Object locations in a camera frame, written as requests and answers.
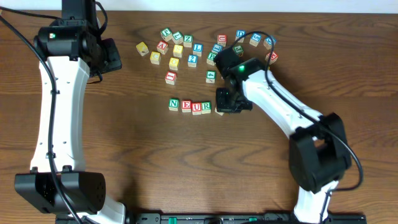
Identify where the red i block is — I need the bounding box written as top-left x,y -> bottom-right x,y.
215,108 -> 224,116
165,71 -> 177,85

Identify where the green R block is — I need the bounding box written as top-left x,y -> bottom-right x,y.
201,101 -> 211,114

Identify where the red U block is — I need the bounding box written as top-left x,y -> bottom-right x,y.
192,102 -> 202,115

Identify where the red E block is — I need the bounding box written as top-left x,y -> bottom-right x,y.
181,100 -> 192,113

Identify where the green N block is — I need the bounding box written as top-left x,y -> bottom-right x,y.
169,98 -> 179,111

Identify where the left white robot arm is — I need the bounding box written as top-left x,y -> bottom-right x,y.
14,1 -> 130,223

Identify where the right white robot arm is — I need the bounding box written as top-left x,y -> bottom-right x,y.
214,48 -> 366,223

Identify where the green 4 block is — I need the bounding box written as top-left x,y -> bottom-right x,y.
206,70 -> 216,83

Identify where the yellow block upper left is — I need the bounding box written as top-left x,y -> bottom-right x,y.
136,42 -> 149,56

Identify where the green B block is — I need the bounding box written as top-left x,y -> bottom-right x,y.
206,52 -> 216,65

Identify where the yellow C block left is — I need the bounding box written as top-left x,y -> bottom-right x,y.
150,52 -> 161,65

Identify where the green J block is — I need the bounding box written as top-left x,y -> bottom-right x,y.
233,45 -> 244,57

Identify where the blue 2 block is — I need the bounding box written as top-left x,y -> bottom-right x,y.
188,55 -> 198,68

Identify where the red A block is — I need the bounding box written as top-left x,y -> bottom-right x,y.
157,40 -> 169,55

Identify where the blue L block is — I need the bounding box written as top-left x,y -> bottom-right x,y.
193,44 -> 203,57

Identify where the red C block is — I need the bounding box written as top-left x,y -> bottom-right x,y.
217,34 -> 228,47

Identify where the yellow O block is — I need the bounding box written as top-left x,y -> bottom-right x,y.
169,57 -> 180,71

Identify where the green F block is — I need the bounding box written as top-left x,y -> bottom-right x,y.
160,27 -> 173,42

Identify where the red M block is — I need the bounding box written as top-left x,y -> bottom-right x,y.
265,52 -> 279,65

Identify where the blue S block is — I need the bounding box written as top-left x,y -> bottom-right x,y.
249,33 -> 262,47

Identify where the yellow S block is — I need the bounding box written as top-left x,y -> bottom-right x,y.
173,44 -> 183,58

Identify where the green Z block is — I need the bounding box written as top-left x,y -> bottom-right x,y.
183,35 -> 193,48

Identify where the green L block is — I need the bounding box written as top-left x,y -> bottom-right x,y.
172,31 -> 183,45

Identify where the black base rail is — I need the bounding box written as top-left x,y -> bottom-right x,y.
127,212 -> 368,224

